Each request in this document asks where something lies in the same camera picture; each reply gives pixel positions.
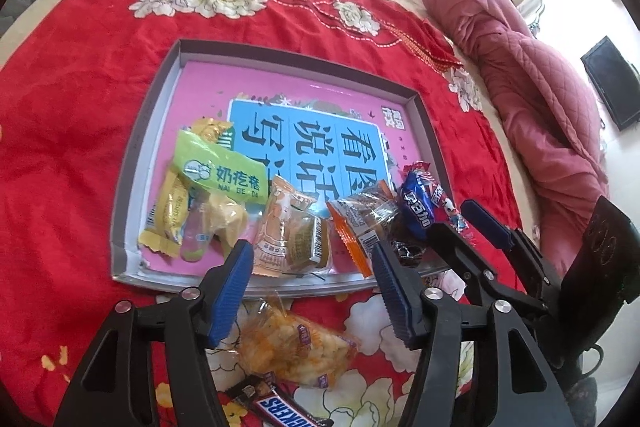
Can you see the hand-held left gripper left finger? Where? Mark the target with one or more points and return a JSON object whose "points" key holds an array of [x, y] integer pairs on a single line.
{"points": [[230, 297]]}

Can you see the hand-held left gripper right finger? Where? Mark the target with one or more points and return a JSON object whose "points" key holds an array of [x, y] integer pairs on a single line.
{"points": [[395, 302]]}

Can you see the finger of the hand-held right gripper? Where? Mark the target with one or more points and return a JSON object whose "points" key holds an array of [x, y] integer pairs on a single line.
{"points": [[465, 257], [487, 222]]}

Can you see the blue cookie packet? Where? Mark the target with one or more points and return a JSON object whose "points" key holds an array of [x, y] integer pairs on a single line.
{"points": [[417, 202]]}

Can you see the clear rice cracker bag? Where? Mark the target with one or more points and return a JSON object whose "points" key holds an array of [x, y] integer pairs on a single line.
{"points": [[295, 347]]}

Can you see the beige pastry packet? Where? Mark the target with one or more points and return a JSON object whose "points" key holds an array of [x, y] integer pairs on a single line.
{"points": [[280, 227]]}

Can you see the clear orange-edged cake packet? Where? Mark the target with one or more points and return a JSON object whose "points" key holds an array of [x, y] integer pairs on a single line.
{"points": [[360, 217]]}

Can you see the clear snack bag green label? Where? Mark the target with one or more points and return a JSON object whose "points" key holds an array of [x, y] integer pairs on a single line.
{"points": [[220, 172]]}

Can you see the grey cardboard tray pink print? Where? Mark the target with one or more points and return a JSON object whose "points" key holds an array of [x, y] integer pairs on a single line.
{"points": [[210, 82]]}

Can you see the red snack packet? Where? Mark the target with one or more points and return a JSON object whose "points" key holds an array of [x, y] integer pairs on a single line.
{"points": [[454, 209]]}

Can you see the yellow snack packet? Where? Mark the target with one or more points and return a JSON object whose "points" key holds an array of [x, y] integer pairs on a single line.
{"points": [[167, 212]]}

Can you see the brown chocolate bar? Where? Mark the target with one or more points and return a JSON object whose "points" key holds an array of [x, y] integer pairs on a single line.
{"points": [[280, 407]]}

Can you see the pink quilt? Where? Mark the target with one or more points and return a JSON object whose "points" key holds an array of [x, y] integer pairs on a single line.
{"points": [[525, 82]]}

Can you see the black flat screen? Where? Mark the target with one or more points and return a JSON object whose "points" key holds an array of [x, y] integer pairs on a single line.
{"points": [[612, 82]]}

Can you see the red floral blanket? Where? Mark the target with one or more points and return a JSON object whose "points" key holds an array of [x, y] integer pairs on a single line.
{"points": [[75, 107]]}

